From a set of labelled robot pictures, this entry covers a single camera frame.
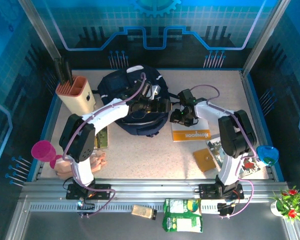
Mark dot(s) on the orange white notebook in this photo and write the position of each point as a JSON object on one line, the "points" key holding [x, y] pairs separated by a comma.
{"points": [[190, 135]]}

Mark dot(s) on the navy blue backpack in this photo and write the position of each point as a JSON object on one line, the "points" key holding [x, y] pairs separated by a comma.
{"points": [[115, 82]]}

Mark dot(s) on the illustrated picture book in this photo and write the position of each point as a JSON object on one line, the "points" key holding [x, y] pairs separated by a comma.
{"points": [[215, 147]]}

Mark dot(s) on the green book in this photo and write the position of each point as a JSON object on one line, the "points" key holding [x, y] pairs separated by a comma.
{"points": [[102, 137]]}

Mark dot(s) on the clear pink pencil pouch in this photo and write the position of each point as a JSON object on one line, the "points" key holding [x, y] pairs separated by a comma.
{"points": [[98, 161]]}

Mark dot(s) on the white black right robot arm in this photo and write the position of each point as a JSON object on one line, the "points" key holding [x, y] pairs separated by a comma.
{"points": [[210, 111]]}

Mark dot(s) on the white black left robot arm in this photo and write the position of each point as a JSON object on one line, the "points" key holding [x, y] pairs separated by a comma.
{"points": [[107, 112]]}

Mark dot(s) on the green snack bag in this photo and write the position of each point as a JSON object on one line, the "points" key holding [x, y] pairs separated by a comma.
{"points": [[182, 206], [182, 223]]}

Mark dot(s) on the brown leather wallet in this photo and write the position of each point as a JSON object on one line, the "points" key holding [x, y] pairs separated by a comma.
{"points": [[203, 160]]}

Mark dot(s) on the cream knife holder orange top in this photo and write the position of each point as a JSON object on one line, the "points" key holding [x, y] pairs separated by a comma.
{"points": [[82, 102]]}

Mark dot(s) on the blue plastic cup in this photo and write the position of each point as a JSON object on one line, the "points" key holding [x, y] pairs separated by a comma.
{"points": [[267, 155]]}

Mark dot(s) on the yellow sponge block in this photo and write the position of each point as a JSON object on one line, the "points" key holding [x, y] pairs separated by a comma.
{"points": [[142, 212]]}

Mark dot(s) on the small controller board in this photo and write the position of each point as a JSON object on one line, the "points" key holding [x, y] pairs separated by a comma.
{"points": [[85, 207], [225, 208]]}

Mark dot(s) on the pink plastic cup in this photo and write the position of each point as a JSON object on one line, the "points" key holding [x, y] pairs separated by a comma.
{"points": [[42, 151]]}

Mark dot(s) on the potted plant red flowers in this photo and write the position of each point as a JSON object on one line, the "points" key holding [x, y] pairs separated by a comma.
{"points": [[290, 205]]}

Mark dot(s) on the aluminium frame rail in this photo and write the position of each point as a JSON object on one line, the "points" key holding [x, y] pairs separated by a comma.
{"points": [[152, 190]]}

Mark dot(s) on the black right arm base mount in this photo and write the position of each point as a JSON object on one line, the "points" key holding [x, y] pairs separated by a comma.
{"points": [[206, 191]]}

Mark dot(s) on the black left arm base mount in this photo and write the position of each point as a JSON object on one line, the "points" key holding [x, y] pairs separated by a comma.
{"points": [[102, 191]]}

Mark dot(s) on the aluminium frame post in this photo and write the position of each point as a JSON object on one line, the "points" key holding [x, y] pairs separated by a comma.
{"points": [[264, 37], [39, 27]]}

